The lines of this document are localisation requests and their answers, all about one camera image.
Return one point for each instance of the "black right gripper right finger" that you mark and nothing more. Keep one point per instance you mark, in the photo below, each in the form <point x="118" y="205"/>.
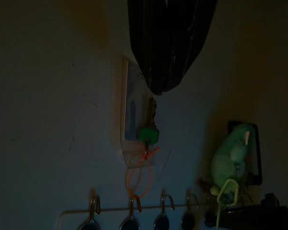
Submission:
<point x="187" y="40"/>

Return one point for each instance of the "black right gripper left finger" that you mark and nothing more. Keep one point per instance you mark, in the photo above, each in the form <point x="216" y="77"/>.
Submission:
<point x="146" y="43"/>

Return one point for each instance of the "teal plush toy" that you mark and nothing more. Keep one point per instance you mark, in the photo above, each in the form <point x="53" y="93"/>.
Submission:
<point x="230" y="155"/>

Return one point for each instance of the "light green carabiner loop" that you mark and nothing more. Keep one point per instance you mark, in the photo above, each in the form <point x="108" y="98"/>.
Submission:
<point x="214" y="191"/>

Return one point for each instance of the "clear plastic card holder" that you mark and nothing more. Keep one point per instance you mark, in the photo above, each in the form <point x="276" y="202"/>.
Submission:
<point x="130" y="115"/>

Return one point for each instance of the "green headed key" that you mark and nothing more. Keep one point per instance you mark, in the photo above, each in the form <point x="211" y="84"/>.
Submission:
<point x="148" y="135"/>

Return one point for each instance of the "black framed card holder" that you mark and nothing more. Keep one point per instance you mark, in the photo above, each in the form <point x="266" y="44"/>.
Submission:
<point x="258" y="155"/>

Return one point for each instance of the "white hook rail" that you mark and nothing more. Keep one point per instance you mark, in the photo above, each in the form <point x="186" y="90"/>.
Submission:
<point x="110" y="210"/>

